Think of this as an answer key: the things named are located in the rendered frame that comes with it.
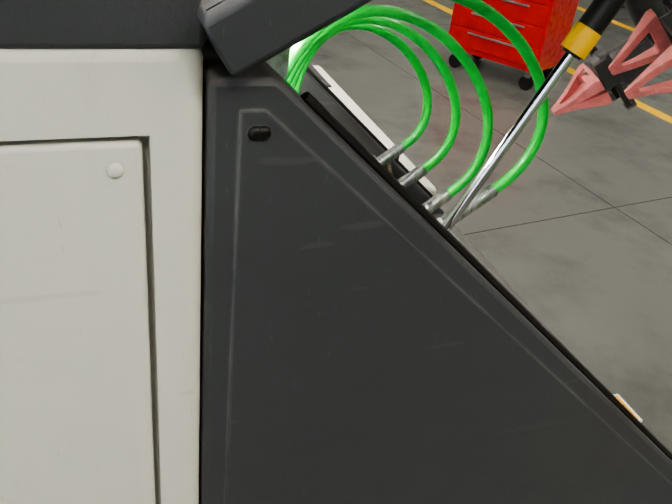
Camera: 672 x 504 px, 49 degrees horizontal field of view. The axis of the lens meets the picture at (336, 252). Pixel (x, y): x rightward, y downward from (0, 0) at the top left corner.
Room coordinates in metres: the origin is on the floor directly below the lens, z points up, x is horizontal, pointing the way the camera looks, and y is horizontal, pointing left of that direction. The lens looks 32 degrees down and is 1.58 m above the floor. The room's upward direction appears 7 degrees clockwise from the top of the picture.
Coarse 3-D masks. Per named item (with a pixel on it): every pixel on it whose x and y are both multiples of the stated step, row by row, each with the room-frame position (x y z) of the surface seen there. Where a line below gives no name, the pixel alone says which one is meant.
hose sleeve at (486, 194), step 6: (486, 186) 0.87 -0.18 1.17; (492, 186) 0.86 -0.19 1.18; (480, 192) 0.86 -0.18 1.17; (486, 192) 0.86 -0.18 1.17; (492, 192) 0.86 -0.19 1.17; (474, 198) 0.86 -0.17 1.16; (480, 198) 0.85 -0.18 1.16; (486, 198) 0.86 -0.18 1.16; (492, 198) 0.86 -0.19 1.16; (474, 204) 0.85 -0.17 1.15; (480, 204) 0.85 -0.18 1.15; (468, 210) 0.85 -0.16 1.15; (474, 210) 0.85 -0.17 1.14; (444, 216) 0.84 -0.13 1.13; (462, 216) 0.84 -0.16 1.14; (456, 222) 0.84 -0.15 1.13
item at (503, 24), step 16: (464, 0) 0.82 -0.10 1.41; (480, 0) 0.83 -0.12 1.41; (496, 16) 0.84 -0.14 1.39; (320, 32) 0.76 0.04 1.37; (512, 32) 0.85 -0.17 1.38; (304, 48) 0.75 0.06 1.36; (528, 48) 0.86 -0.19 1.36; (528, 64) 0.87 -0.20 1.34; (544, 80) 0.88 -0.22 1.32; (544, 112) 0.88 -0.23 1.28; (544, 128) 0.88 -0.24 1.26; (528, 160) 0.88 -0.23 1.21; (512, 176) 0.87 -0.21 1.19
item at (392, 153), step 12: (360, 24) 1.04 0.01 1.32; (372, 24) 1.05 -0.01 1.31; (384, 36) 1.05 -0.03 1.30; (396, 36) 1.06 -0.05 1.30; (408, 48) 1.07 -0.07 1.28; (408, 60) 1.08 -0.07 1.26; (420, 72) 1.08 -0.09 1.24; (300, 84) 1.01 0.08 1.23; (420, 84) 1.09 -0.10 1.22; (420, 120) 1.09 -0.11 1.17; (420, 132) 1.09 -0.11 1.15; (396, 144) 1.08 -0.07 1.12; (408, 144) 1.08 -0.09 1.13; (384, 156) 1.07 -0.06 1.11; (396, 156) 1.07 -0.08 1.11
